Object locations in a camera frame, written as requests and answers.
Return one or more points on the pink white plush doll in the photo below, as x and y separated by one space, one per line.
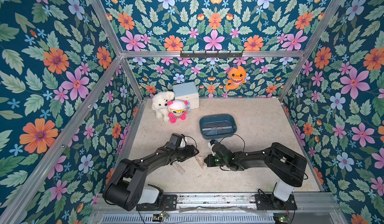
177 110

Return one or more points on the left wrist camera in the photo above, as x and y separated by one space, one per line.
177 141

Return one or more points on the black wall hook rail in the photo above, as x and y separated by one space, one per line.
211 54

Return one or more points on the white blue storage box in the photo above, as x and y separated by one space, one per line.
187 92

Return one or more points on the teal plastic storage box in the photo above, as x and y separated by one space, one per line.
218 118

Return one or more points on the white fluffy plush dog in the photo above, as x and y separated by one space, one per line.
160 104

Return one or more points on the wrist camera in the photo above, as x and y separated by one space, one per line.
217 148
177 141

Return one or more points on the pink small triangle square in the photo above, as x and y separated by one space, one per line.
200 161

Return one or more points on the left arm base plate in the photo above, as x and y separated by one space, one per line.
163 203

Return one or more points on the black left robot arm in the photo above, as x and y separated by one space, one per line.
126 186

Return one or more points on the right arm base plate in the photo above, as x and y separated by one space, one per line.
268 202

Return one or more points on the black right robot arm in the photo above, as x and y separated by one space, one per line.
286 164

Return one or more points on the orange shark plush toy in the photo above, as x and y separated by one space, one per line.
237 77

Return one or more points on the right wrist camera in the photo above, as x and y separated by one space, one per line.
217 148

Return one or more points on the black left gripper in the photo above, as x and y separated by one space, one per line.
188 154

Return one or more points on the clear protractor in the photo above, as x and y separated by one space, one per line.
215 131

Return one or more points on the clear short ruler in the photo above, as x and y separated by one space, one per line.
178 168

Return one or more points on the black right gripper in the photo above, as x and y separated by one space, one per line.
216 154

